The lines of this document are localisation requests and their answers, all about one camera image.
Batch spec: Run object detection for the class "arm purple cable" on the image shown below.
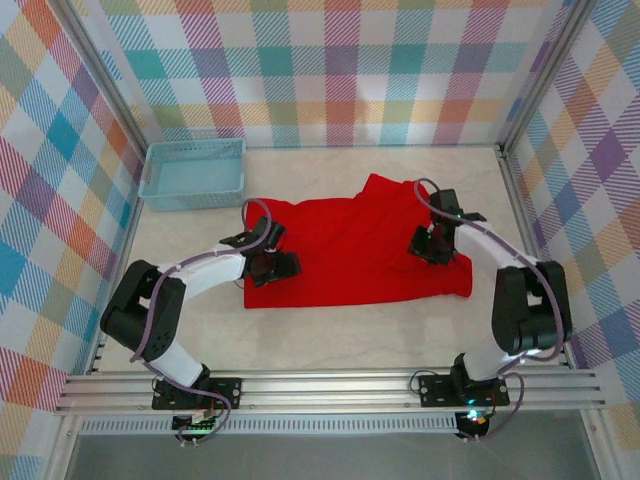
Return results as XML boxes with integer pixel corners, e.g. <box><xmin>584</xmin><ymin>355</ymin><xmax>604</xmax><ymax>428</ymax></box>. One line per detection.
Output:
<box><xmin>129</xmin><ymin>198</ymin><xmax>275</xmax><ymax>447</ymax></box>
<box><xmin>413</xmin><ymin>178</ymin><xmax>566</xmax><ymax>444</ymax></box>

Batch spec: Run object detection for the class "aluminium side rail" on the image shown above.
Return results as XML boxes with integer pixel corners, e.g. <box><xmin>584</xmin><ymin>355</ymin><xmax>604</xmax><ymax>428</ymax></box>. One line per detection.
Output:
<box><xmin>85</xmin><ymin>149</ymin><xmax>154</xmax><ymax>376</ymax></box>
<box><xmin>498</xmin><ymin>143</ymin><xmax>575</xmax><ymax>371</ymax></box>

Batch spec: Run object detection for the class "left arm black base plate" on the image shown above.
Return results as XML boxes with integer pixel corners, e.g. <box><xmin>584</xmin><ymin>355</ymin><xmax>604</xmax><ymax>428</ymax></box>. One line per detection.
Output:
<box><xmin>152</xmin><ymin>376</ymin><xmax>243</xmax><ymax>411</ymax></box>

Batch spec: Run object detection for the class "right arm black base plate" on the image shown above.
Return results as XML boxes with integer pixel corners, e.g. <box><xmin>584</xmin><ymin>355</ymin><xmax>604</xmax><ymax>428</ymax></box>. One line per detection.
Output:
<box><xmin>417</xmin><ymin>371</ymin><xmax>511</xmax><ymax>408</ymax></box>

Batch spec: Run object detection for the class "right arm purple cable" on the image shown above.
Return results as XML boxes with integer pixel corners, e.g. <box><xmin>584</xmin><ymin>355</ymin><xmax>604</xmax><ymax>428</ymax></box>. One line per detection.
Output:
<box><xmin>413</xmin><ymin>178</ymin><xmax>566</xmax><ymax>444</ymax></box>

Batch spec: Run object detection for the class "red t-shirt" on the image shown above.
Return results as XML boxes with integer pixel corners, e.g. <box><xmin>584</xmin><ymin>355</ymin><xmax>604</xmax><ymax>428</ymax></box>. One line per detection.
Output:
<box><xmin>243</xmin><ymin>172</ymin><xmax>474</xmax><ymax>311</ymax></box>

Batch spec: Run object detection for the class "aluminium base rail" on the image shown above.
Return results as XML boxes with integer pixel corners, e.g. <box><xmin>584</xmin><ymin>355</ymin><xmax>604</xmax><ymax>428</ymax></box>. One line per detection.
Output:
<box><xmin>53</xmin><ymin>368</ymin><xmax>609</xmax><ymax>415</ymax></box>

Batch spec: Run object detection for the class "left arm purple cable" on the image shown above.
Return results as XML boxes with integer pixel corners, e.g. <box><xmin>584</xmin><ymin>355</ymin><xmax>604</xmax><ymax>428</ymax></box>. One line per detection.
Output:
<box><xmin>129</xmin><ymin>198</ymin><xmax>275</xmax><ymax>447</ymax></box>

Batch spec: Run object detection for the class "light blue plastic basket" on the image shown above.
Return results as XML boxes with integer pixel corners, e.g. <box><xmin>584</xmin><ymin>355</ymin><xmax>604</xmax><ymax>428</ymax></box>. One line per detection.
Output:
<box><xmin>138</xmin><ymin>138</ymin><xmax>248</xmax><ymax>213</ymax></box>

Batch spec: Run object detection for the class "slotted grey cable duct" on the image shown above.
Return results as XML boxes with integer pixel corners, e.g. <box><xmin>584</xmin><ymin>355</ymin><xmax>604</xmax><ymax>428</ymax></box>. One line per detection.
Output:
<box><xmin>78</xmin><ymin>417</ymin><xmax>460</xmax><ymax>435</ymax></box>

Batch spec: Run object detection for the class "aluminium frame post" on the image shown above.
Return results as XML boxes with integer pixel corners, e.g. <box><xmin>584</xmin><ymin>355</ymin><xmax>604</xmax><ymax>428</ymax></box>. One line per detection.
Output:
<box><xmin>49</xmin><ymin>0</ymin><xmax>156</xmax><ymax>164</ymax></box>
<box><xmin>497</xmin><ymin>0</ymin><xmax>601</xmax><ymax>154</ymax></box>

